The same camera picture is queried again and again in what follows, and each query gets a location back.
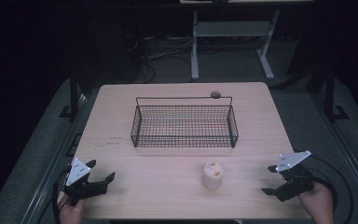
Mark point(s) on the aluminium frame rail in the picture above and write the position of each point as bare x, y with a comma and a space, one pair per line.
51, 165
346, 146

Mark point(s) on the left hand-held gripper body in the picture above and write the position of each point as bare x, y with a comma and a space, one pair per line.
78, 171

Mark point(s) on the black metal post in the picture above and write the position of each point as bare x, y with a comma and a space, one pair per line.
73, 93
330, 95

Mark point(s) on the grey metal desk frame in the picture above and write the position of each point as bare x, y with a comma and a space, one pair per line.
230, 29

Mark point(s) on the dark round knob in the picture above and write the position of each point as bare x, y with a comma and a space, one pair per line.
215, 94

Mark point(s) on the person's right hand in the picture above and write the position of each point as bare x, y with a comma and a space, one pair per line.
318, 205

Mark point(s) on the person's left hand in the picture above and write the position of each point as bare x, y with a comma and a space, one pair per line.
71, 213

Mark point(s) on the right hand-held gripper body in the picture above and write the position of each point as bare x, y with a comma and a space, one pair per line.
293, 179

